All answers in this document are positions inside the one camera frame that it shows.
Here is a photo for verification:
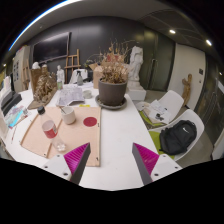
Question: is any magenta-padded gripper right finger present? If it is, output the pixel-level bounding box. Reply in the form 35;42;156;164
131;142;184;186

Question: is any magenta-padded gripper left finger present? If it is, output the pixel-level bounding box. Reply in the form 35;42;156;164
41;142;92;186

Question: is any clear red-labelled drink bottle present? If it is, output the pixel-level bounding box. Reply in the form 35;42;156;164
36;105;68;153

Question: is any light wooden drawing board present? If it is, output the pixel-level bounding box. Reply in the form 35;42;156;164
20;105;102;168

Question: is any black backpack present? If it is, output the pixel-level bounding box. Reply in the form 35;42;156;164
159;119;198;156

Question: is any white ceramic cup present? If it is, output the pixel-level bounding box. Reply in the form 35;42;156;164
60;106;77;126

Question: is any flat round red coaster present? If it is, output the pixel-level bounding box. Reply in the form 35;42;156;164
82;116;98;128

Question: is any papers stack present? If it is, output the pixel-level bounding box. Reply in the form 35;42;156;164
142;99;172;125

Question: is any white chair with green cushion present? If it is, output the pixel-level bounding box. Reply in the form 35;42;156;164
148;108;206;163

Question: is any colourful book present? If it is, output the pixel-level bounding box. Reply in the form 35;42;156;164
3;104;29;129

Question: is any open printed newspaper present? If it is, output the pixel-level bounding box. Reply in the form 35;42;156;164
56;85;86;108

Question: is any grey plant saucer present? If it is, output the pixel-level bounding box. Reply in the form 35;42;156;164
94;94;128;111

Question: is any small grey tape roll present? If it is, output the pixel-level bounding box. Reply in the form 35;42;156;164
82;89;93;100

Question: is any black desk device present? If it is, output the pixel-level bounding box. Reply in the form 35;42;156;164
0;89;23;118

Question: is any wooden figure sculpture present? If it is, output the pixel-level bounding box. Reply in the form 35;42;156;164
181;73;194;107

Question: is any dark spray bottle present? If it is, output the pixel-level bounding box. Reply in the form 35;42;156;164
76;69;84;87

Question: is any dried plant in grey pot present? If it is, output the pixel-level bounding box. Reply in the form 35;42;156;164
97;39;133;107

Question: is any small white plaster figure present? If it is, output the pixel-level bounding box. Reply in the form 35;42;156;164
55;64;66;84

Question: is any cardboard box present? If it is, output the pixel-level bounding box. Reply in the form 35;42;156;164
89;61;105;89

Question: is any wooden easel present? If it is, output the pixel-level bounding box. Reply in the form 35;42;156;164
64;48;82;84

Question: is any large white plaster statue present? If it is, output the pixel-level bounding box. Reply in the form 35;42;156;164
126;45;148;101

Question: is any long ceiling light strip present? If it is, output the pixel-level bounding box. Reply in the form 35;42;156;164
8;0;83;52

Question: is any black wall screen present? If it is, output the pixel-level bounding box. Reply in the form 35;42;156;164
32;31;72;64

